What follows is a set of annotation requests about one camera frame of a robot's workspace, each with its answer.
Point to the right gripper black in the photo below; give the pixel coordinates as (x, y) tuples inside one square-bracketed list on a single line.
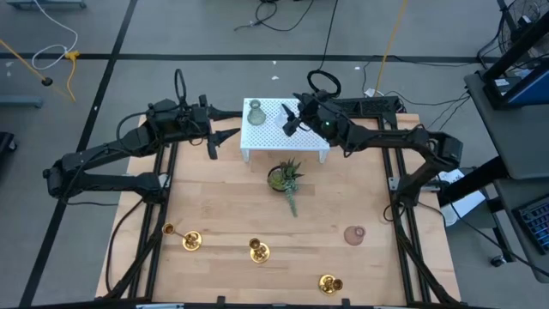
[(319, 116)]

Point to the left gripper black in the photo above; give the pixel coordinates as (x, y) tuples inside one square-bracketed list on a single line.
[(201, 124)]

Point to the green glass candle holder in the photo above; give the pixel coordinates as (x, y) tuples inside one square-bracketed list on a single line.
[(256, 116)]

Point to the tall gold candlestick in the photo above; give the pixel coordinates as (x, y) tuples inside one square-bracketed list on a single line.
[(191, 241)]

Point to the medium gold candlestick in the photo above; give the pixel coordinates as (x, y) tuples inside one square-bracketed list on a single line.
[(259, 253)]

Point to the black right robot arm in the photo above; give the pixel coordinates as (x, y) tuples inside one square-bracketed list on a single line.
[(386, 141)]

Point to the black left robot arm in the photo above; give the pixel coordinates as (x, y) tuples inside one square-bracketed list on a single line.
[(107, 146)]

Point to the white perforated metal shelf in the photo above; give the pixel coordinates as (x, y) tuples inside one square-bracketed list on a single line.
[(266, 135)]

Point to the potted succulent plant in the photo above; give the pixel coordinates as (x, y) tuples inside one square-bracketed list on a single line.
[(281, 178)]

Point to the white power adapter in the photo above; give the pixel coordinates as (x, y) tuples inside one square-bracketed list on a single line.
[(369, 92)]

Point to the black perforated control box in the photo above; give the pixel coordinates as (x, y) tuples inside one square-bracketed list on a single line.
[(373, 105)]

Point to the short gold candlestick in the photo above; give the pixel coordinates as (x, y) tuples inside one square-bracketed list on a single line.
[(327, 284)]

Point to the white paper sheet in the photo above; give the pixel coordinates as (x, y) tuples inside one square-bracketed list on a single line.
[(465, 208)]

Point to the grey floor bar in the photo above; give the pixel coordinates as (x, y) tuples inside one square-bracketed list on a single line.
[(21, 102), (47, 4)]

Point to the black floor object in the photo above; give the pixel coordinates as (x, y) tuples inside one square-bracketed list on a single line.
[(5, 143)]

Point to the grey desk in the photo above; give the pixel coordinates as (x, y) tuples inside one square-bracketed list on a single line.
[(510, 137)]

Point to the black slanted stand beam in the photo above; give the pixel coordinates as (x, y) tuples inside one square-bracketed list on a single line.
[(514, 51)]

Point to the blue panel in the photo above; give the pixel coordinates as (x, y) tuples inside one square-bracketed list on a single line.
[(534, 92)]

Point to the black floor fan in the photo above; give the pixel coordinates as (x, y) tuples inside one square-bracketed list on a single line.
[(521, 17)]

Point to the laptop keyboard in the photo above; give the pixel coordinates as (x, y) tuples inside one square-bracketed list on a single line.
[(536, 221)]

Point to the black aluminium rig frame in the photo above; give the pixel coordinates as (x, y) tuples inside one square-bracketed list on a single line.
[(422, 267)]

